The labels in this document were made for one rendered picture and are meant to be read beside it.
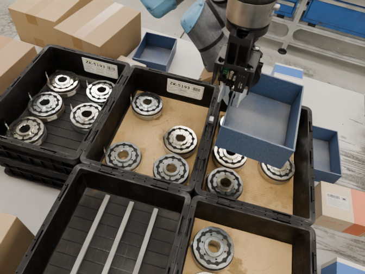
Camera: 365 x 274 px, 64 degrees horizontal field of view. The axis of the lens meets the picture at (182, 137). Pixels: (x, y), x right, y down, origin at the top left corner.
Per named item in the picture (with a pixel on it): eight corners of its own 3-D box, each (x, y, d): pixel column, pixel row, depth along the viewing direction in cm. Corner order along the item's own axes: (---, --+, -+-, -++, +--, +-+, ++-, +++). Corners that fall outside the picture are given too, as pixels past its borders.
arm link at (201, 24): (194, 44, 119) (174, 16, 113) (222, 23, 116) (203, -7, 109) (197, 53, 109) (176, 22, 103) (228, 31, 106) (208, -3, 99)
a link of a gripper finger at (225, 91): (209, 114, 64) (215, 82, 56) (216, 97, 67) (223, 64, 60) (222, 118, 63) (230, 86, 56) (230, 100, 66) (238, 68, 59)
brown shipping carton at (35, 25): (58, 8, 151) (50, -23, 139) (96, 20, 149) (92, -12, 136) (20, 41, 134) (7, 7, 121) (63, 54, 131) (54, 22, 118)
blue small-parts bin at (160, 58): (145, 44, 141) (145, 31, 135) (176, 51, 140) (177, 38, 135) (132, 70, 129) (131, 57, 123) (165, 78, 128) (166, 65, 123)
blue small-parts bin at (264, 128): (235, 87, 75) (242, 66, 70) (292, 105, 74) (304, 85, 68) (213, 145, 64) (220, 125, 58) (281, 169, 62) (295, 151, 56)
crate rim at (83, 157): (132, 69, 99) (132, 63, 97) (218, 90, 97) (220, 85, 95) (79, 166, 75) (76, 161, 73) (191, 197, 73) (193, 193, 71)
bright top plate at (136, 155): (112, 139, 87) (112, 138, 87) (145, 146, 87) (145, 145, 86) (100, 167, 81) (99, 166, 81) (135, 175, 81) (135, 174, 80)
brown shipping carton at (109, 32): (103, 27, 146) (99, -5, 133) (141, 42, 141) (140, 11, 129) (62, 60, 129) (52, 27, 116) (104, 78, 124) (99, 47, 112)
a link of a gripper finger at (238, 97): (225, 119, 63) (231, 87, 56) (232, 101, 66) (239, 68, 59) (239, 123, 62) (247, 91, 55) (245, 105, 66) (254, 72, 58)
